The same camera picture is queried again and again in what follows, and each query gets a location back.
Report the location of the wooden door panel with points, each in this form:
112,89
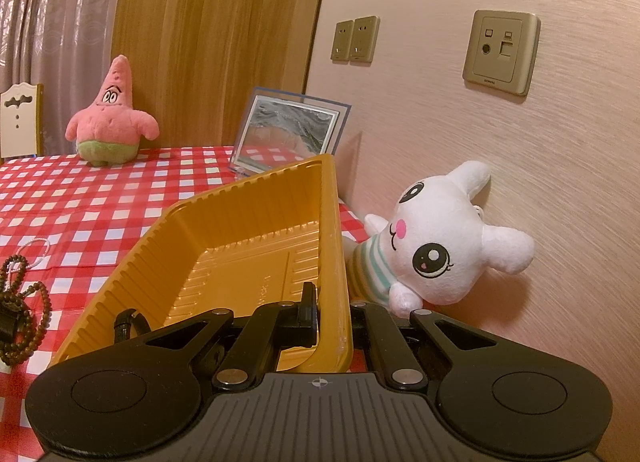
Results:
215,42

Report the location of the yellow plastic tray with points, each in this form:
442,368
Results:
240,232

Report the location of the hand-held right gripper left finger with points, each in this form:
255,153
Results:
308,307

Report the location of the red white checkered tablecloth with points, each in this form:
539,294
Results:
100,202

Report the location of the gold wall network socket plate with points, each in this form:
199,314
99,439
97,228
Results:
500,53

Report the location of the sheer patterned curtain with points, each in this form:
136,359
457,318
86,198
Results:
55,17

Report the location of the cream wooden chair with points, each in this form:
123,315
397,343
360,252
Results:
20,122

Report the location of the black wristband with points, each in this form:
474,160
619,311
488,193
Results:
125,324

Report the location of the white cat plush toy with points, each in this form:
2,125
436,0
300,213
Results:
440,237

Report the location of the clear sand art picture frame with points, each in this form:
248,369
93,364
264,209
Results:
285,132

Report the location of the black wristwatch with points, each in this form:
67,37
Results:
12,317

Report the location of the gold wall power socket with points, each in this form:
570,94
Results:
365,40
342,41

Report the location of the pink starfish plush toy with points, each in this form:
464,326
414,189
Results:
112,112

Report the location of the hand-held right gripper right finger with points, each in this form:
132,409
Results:
371,324

